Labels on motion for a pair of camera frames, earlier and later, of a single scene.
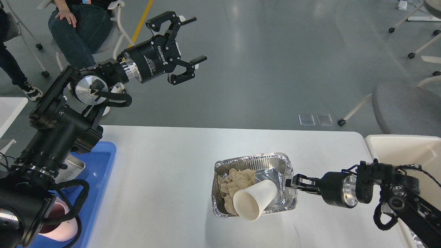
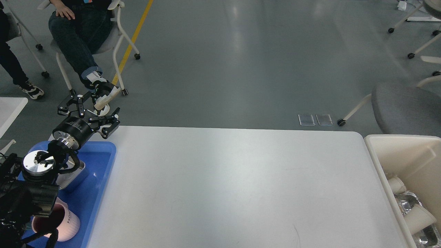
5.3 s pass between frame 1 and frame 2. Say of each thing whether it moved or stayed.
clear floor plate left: stayed
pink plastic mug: stayed
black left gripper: moved
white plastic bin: stayed
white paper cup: moved
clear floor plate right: stayed
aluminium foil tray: moved
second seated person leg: stayed
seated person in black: stayed
